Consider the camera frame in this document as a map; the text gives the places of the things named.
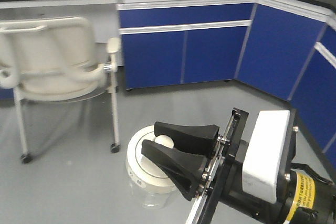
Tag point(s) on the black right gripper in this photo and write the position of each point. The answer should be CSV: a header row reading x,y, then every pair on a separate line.
x,y
185,166

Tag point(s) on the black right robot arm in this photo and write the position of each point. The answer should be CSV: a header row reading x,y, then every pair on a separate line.
x,y
314,196

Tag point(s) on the white rolling chair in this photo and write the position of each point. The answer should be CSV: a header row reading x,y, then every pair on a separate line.
x,y
55,60

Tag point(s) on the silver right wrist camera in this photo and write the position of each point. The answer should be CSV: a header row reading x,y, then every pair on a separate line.
x,y
262,160

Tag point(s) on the blue lab cabinets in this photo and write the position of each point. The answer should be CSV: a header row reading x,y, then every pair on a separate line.
x,y
285,48

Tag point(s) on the glass jar with white lid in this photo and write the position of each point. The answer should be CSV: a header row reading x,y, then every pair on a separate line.
x,y
149,186

